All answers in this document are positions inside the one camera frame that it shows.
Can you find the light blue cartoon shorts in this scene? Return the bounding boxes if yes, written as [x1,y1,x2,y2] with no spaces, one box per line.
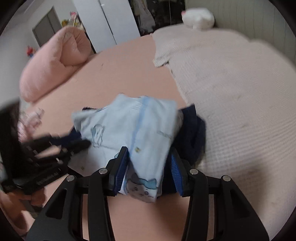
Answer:
[69,94,179,202]

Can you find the pink patterned garment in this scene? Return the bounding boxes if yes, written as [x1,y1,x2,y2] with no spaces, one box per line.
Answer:
[18,108,44,142]

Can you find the pink rolled duvet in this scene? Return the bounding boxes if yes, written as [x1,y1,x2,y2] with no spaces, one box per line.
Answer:
[20,26,91,102]

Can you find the navy striped folded garment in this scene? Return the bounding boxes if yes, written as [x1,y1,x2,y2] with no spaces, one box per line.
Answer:
[171,104,206,166]

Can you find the red blue plush doll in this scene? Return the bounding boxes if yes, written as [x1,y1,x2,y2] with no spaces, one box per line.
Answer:
[27,46,36,58]

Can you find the grey door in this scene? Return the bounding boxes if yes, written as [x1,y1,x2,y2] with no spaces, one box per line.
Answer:
[32,7,62,47]

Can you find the beige bed blanket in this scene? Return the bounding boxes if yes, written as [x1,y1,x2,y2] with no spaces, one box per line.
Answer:
[152,25,295,238]

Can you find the white wardrobe door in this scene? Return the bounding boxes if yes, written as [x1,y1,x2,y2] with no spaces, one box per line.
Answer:
[73,0,140,53]

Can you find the dark glass wardrobe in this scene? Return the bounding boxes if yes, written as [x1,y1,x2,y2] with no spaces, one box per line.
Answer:
[129,0,185,36]

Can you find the white plush pillow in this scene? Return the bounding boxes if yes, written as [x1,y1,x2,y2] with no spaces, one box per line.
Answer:
[181,8,215,30]

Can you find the grey padded headboard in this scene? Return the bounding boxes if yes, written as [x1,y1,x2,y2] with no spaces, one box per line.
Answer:
[185,1,295,63]

